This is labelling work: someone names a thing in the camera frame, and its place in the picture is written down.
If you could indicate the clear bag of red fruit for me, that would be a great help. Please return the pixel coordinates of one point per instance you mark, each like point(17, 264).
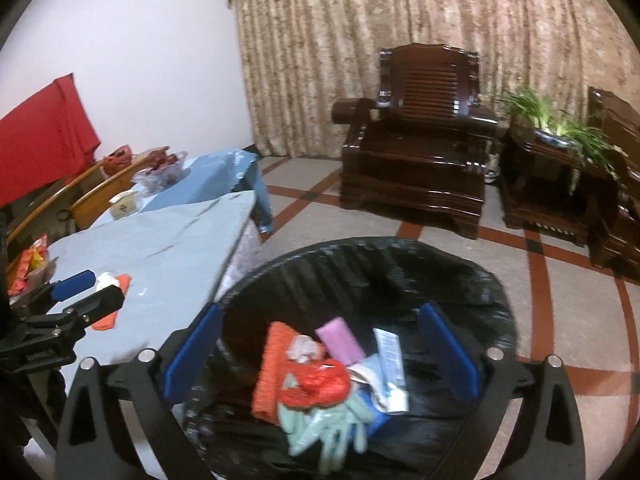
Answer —
point(160, 162)

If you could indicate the orange foam fruit net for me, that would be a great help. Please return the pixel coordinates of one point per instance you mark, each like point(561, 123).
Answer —
point(270, 370)

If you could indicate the orange yellow snack packet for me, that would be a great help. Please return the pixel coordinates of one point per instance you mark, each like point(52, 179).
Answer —
point(30, 260)

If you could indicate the green rubber glove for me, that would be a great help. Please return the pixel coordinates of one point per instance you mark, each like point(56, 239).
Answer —
point(325, 425)

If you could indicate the dark wooden side table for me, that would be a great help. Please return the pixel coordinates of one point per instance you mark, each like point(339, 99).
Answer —
point(540, 190)

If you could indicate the blue plastic bag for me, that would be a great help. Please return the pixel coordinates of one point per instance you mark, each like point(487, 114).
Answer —
point(372, 412)

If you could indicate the beige patterned curtain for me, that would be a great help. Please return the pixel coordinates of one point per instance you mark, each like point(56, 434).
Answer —
point(325, 60)

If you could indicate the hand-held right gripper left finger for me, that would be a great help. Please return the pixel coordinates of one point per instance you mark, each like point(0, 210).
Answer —
point(192, 355)

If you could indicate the white crumpled paper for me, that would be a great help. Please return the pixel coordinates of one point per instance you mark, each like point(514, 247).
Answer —
point(105, 279)

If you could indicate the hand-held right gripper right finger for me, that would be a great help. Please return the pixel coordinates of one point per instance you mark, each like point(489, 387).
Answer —
point(447, 350)

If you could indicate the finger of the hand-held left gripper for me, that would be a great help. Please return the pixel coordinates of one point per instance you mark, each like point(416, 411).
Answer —
point(75, 282)
point(100, 302)

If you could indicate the orange red wrapper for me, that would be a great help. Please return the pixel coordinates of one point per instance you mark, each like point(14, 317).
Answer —
point(122, 282)

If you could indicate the white lace tablecloth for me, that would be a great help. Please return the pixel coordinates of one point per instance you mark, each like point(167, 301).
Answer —
point(242, 250)

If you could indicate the dark wooden slatted armchair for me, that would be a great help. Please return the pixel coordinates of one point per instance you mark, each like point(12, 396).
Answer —
point(415, 170)

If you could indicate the beige tissue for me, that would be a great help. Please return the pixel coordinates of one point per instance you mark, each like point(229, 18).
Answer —
point(302, 347)

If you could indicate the orange red bag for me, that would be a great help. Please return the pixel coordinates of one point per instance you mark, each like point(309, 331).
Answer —
point(117, 159)

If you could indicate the red plastic bag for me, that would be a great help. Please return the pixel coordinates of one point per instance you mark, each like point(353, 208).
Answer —
point(315, 382)

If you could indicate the pink packet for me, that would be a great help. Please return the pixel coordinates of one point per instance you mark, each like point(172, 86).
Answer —
point(340, 340)

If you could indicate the red cloth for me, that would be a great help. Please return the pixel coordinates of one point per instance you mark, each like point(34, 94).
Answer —
point(45, 135)

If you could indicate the small tissue box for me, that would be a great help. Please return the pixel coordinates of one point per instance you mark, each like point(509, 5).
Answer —
point(123, 206)

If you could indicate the potted green plant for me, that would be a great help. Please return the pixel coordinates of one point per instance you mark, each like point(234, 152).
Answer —
point(530, 102)

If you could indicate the white toothpaste tube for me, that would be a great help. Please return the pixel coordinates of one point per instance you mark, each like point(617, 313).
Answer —
point(391, 360)

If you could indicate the black trash bin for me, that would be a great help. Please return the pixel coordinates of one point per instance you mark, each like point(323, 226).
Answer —
point(375, 280)

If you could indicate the light wooden chair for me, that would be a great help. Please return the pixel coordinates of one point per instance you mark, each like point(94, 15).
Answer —
point(100, 195)
point(45, 205)

